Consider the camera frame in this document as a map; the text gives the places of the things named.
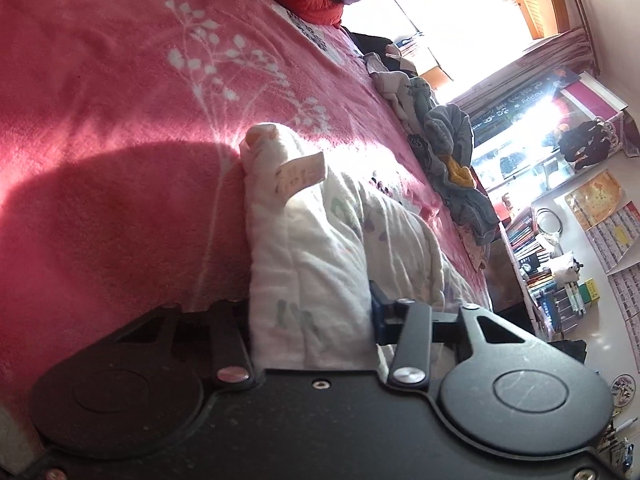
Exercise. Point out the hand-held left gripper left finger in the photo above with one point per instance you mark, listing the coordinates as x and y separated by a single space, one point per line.
227 330

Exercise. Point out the patterned curtain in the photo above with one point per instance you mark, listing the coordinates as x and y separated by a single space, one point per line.
530 75

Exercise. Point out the black cloth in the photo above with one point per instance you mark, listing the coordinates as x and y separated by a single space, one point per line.
370 42

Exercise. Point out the white pink-print cloth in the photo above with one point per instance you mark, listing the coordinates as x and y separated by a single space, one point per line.
472 247

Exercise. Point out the glass cabinet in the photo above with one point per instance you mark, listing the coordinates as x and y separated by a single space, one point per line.
515 170

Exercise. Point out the brown wooden desk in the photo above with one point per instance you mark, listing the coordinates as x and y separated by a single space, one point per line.
505 280

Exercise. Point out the row of books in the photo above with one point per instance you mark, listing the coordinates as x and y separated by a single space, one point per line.
525 240

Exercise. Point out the yellow garment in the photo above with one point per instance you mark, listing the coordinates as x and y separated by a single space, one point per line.
459 172

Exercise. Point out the green box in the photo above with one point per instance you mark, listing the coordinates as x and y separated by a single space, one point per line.
589 295

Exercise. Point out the white floral pajama pants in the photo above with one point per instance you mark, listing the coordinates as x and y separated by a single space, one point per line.
310 260

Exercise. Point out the black bag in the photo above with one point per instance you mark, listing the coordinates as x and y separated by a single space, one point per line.
585 142

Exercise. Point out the pink floral blanket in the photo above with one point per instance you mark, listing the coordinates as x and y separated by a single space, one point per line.
100 110

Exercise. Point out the dark printed window panel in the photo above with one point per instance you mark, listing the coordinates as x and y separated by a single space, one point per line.
520 105

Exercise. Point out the small white printed garment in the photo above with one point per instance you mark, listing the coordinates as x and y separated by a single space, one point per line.
402 95

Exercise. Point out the white bag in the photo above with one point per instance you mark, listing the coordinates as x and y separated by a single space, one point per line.
561 267

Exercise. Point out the pile of mixed clothes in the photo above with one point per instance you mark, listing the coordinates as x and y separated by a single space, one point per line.
450 130

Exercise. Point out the orange wall calendar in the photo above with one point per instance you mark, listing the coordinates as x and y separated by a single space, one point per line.
597 200

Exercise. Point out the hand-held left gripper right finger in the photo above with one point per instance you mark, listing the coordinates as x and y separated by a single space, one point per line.
378 317

